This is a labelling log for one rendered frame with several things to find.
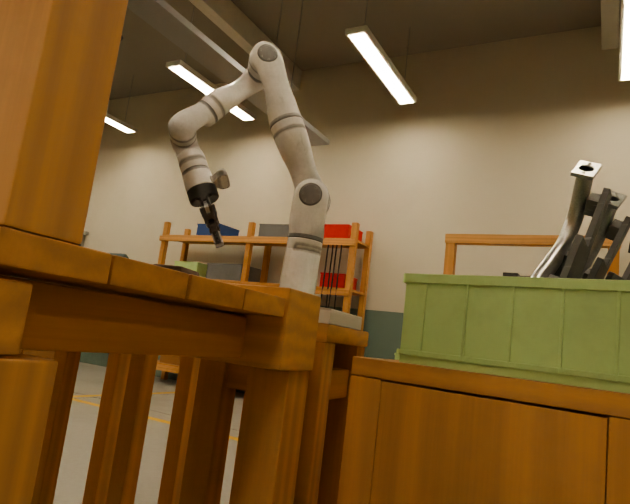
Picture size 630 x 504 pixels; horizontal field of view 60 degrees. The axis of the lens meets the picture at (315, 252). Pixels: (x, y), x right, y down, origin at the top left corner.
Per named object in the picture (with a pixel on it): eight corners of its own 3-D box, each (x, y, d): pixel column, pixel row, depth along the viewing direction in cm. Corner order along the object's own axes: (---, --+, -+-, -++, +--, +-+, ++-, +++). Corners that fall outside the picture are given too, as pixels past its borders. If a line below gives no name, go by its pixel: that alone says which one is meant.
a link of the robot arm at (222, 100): (195, 109, 150) (196, 92, 142) (261, 56, 160) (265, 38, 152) (219, 132, 150) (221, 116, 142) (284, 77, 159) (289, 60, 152)
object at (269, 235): (334, 418, 587) (356, 221, 622) (135, 379, 732) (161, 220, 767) (354, 415, 634) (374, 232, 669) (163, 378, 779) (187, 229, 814)
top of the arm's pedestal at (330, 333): (262, 334, 159) (264, 320, 159) (367, 347, 146) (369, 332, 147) (201, 326, 129) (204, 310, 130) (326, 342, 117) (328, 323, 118)
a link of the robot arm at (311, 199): (331, 179, 138) (320, 244, 136) (333, 189, 148) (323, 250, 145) (295, 174, 140) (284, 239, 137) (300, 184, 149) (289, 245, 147)
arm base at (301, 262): (287, 305, 145) (298, 243, 148) (317, 309, 141) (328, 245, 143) (269, 301, 137) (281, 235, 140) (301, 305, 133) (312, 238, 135)
